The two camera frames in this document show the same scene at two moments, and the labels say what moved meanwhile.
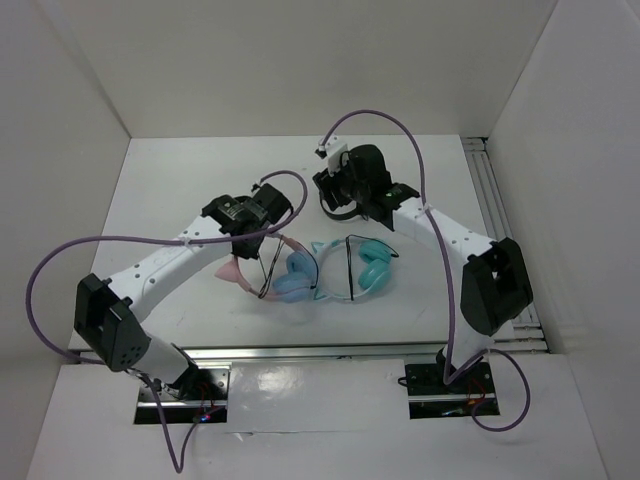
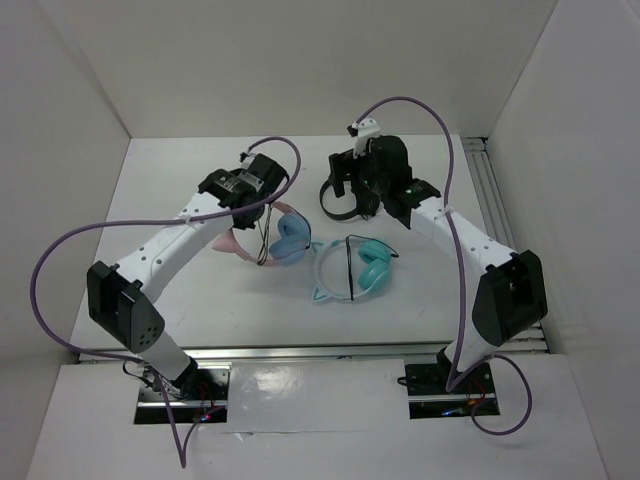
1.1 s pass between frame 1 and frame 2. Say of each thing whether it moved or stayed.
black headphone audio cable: moved
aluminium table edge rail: stayed
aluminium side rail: stayed
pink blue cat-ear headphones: moved
